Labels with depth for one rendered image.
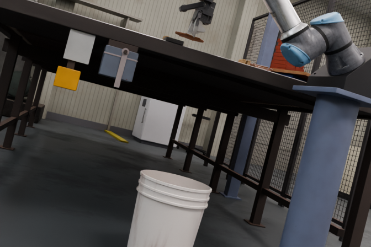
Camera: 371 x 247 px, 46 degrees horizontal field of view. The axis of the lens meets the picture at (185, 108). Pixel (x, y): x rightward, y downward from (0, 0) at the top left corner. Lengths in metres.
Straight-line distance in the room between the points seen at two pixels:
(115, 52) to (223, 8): 7.01
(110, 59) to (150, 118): 5.49
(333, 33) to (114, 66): 0.86
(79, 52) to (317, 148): 1.01
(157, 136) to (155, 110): 0.44
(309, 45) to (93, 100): 6.38
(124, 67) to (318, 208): 0.94
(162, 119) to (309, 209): 5.67
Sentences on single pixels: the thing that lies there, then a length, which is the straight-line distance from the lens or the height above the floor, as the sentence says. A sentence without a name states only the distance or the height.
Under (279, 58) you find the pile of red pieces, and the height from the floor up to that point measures 1.15.
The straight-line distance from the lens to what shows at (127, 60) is 1.78.
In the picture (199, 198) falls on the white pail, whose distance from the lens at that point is 1.72.
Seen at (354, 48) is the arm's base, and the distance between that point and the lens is 1.85.
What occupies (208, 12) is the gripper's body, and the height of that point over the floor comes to 1.14.
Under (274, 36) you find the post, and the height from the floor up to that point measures 1.54.
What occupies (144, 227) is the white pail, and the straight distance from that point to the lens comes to 1.74.
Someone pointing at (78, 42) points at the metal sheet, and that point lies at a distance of 1.80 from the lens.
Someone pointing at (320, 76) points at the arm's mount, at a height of 0.93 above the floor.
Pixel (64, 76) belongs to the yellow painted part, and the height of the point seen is 0.67.
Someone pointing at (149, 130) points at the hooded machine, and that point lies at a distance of 7.25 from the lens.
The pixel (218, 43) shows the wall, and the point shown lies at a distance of 8.60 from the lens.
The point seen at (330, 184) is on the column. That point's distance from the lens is 1.80.
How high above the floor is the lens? 0.64
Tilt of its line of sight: 1 degrees up
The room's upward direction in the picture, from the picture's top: 14 degrees clockwise
